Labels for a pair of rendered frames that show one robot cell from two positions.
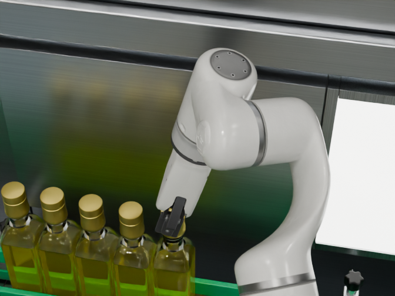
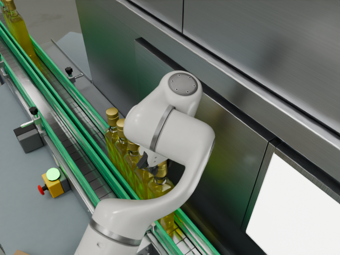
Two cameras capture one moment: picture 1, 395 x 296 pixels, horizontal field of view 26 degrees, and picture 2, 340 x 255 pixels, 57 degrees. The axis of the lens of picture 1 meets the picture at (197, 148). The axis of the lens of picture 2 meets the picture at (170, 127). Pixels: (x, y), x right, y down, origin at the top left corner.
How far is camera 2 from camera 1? 62 cm
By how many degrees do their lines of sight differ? 30
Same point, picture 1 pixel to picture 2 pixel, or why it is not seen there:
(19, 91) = (142, 70)
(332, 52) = (278, 119)
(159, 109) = not seen: hidden behind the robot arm
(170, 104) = not seen: hidden behind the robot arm
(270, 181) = (230, 181)
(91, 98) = not seen: hidden behind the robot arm
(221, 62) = (178, 79)
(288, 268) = (111, 224)
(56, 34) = (157, 44)
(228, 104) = (153, 102)
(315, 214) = (157, 204)
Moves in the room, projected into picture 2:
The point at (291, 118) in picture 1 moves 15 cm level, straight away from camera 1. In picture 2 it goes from (185, 133) to (253, 93)
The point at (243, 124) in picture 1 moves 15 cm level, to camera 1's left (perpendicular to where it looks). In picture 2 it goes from (148, 118) to (86, 78)
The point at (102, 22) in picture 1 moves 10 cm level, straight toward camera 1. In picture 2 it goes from (173, 44) to (146, 65)
